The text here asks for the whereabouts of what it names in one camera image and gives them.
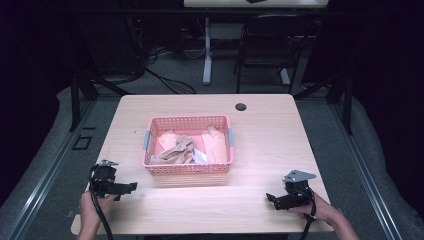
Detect pink plastic basket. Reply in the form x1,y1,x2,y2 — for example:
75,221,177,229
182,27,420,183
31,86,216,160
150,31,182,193
142,114,235,177

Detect white desk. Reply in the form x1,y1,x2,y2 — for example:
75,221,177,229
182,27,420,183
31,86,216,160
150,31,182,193
183,0,330,9

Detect black metal stand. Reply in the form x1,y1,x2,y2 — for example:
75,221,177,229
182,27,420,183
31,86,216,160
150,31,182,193
292,71,355,136
67,70,132,133

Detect small pink sock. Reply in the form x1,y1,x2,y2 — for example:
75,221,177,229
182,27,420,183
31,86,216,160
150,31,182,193
157,129,182,152

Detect white desk leg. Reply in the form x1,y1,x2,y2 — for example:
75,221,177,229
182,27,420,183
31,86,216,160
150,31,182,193
202,16,214,86
279,67,292,86

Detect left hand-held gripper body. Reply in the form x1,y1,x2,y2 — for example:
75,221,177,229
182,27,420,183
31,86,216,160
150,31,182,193
89,159,127,198

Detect beige stocking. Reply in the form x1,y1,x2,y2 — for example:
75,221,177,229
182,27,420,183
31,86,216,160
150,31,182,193
149,135,196,165

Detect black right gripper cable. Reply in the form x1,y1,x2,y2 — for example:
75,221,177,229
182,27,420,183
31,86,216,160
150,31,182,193
299,188,318,240

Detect person's right hand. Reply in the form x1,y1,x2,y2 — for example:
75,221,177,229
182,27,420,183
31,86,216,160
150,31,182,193
288,192,342,228

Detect black floor cables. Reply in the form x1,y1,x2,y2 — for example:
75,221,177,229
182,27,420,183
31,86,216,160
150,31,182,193
143,65,198,96

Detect white cloth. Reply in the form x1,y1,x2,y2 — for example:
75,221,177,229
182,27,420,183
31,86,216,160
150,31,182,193
191,147,210,165

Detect aluminium floor rail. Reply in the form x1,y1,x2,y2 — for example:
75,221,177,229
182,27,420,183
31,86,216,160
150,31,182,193
0,99,98,240
328,99,405,240

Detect person's left hand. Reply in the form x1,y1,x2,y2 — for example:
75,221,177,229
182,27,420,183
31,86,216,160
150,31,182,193
78,191,118,232

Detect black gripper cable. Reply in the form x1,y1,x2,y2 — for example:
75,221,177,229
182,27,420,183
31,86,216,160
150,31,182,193
88,168,115,240
299,188,318,240

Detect black folding chair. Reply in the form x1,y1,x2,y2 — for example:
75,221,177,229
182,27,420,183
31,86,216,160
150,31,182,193
232,12,322,95

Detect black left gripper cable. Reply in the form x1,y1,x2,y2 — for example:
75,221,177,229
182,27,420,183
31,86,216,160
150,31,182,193
88,168,115,240

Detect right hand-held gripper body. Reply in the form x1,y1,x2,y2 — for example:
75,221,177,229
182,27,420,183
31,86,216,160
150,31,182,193
281,169,318,210

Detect large pink sock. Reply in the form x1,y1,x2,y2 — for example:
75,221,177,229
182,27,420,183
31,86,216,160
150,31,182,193
200,124,229,165

